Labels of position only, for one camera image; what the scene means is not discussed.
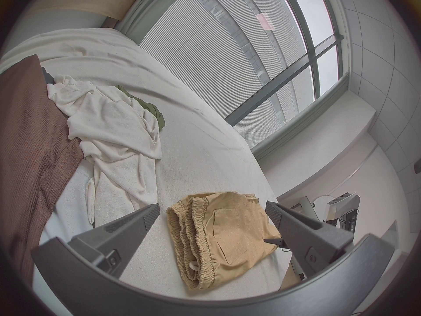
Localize window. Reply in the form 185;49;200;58
132;0;350;160

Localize tan shorts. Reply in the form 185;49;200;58
165;191;284;291

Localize dark brown garment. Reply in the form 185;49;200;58
0;54;85;276

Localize white garment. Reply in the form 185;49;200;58
47;75;162;224

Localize olive green garment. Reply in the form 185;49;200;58
114;84;166;133

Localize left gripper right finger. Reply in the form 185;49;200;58
265;201;355;278

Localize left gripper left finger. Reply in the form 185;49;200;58
67;203;161;278

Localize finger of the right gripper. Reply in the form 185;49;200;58
264;237;287;252

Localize pale grey garment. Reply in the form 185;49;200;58
39;158;139;243

